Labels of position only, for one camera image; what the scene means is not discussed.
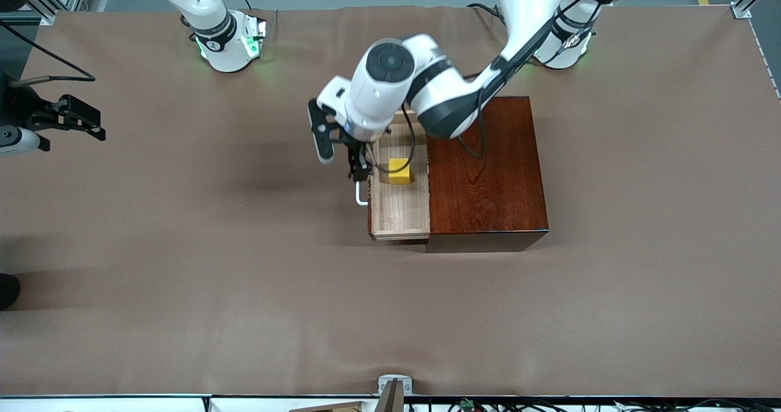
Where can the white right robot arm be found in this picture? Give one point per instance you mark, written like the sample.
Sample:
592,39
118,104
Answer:
207,21

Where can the brown table cloth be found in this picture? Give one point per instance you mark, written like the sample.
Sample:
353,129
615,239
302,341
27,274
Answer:
305,308

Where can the black shoe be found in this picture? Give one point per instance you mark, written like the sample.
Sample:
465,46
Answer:
8,291

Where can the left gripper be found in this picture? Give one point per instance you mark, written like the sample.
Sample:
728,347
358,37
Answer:
356,148

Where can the yellow block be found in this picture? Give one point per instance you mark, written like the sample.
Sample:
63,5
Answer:
400,171

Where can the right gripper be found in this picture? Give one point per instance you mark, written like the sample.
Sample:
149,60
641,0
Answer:
25,108

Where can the dark brown wooden cabinet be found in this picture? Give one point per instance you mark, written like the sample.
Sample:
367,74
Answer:
488,180

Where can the grey metal bracket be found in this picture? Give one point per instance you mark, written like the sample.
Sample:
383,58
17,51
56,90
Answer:
395,387

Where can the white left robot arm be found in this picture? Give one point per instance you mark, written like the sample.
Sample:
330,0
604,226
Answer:
439,88

